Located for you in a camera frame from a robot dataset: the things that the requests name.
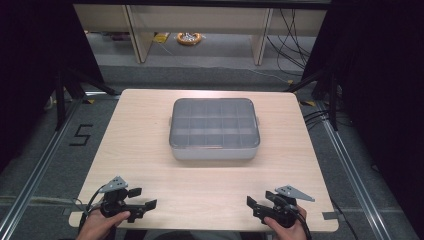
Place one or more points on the person's right hand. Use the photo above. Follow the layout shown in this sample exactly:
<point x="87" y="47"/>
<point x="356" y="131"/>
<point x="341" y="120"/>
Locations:
<point x="293" y="233"/>

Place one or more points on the black stand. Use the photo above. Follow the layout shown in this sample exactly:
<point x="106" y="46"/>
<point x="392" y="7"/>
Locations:
<point x="333" y="100"/>
<point x="60" y="100"/>

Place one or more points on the yellow floor tape marker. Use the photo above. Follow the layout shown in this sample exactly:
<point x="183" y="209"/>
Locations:
<point x="88" y="101"/>
<point x="308" y="103"/>

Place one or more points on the dark curtain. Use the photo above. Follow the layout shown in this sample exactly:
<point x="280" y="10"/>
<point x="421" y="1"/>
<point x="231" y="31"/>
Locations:
<point x="383" y="83"/>
<point x="33" y="66"/>

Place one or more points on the white compartment storage box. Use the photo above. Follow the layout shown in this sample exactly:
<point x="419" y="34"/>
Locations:
<point x="213" y="154"/>

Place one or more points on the person's left hand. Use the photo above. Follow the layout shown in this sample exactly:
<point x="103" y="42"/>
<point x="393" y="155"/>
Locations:
<point x="96" y="226"/>

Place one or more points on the translucent grey box lid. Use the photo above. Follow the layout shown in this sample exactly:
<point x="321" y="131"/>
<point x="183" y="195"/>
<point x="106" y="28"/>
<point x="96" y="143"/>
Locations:
<point x="214" y="121"/>

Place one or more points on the yellow floor item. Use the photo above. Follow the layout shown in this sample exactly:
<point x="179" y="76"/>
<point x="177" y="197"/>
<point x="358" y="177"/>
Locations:
<point x="161" y="37"/>

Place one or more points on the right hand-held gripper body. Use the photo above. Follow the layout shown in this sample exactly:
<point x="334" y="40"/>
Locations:
<point x="281" y="210"/>

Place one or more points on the grey tape strip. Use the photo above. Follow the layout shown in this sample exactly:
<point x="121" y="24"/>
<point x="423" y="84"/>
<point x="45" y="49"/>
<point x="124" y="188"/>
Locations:
<point x="330" y="215"/>

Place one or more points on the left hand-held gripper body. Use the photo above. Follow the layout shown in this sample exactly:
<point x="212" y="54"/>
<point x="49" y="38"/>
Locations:
<point x="115" y="203"/>

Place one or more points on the aluminium floor rail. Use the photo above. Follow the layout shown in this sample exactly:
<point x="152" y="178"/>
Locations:
<point x="36" y="173"/>
<point x="353" y="180"/>

